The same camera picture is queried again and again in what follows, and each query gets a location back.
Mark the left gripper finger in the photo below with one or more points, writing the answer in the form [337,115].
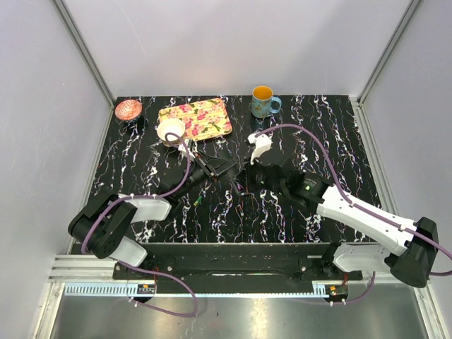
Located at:
[226,171]
[220,163]

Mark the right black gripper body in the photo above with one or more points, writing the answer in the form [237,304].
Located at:
[261,182]

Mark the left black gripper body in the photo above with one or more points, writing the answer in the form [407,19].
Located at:
[201,164]

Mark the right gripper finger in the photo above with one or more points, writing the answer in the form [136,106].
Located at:
[249,185]
[250,170]

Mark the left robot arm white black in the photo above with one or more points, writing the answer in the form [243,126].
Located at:
[102,223]

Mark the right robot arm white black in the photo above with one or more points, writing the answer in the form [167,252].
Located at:
[403,247]

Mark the green yellow battery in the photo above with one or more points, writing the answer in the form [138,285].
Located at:
[198,201]

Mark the floral rectangular tray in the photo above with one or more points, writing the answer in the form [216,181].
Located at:
[203,119]

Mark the small white bowl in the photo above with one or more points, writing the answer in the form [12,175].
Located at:
[170,129]

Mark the blue mug orange inside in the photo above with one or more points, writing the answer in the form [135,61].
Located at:
[263,103]

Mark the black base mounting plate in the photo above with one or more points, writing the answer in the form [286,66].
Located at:
[305,262]

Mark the red patterned bowl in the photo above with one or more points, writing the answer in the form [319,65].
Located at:
[128,110]

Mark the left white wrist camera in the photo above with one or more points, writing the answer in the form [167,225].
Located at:
[185,149]

